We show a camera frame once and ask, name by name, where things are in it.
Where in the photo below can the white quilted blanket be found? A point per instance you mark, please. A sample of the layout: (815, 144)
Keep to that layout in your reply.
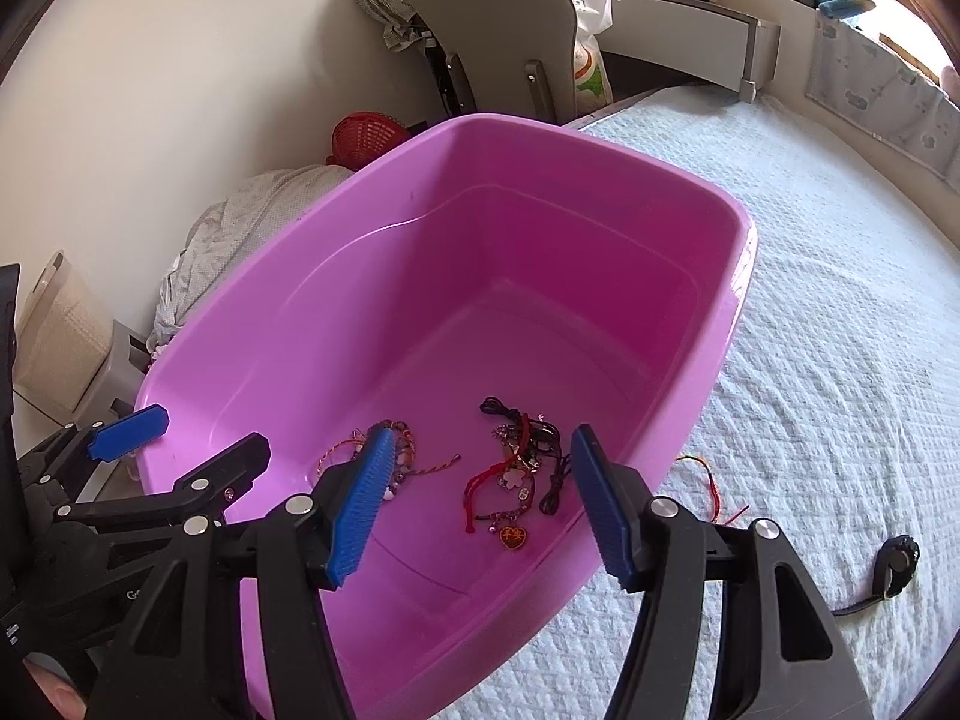
(825, 315)

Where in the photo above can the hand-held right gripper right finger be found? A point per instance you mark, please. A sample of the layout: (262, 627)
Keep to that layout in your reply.
(600, 510)

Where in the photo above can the black wristwatch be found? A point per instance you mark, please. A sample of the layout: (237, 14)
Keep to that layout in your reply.
(896, 559)

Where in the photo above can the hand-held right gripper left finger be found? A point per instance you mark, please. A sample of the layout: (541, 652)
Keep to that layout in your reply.
(360, 502)

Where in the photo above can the grey cloth pile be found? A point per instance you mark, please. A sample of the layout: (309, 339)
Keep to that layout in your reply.
(247, 240)

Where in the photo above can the grey stool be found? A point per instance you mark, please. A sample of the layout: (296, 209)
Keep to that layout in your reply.
(124, 360)

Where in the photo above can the white plastic bag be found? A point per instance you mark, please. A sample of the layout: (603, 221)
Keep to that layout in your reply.
(596, 52)

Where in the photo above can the purple plastic tub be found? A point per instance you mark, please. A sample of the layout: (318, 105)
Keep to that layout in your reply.
(487, 277)

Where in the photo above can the person's left hand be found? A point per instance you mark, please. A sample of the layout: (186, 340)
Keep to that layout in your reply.
(56, 690)

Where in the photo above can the grey chair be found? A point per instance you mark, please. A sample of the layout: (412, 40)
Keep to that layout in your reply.
(495, 22)

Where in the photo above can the red plastic basket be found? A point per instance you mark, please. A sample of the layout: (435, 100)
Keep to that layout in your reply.
(367, 139)

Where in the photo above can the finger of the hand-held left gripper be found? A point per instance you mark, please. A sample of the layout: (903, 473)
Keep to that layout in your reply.
(127, 431)
(217, 472)

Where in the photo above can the grey desk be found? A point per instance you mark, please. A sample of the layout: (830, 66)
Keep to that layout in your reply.
(675, 30)

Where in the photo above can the patterned bed bumper cloth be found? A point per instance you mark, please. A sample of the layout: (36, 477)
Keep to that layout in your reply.
(877, 82)

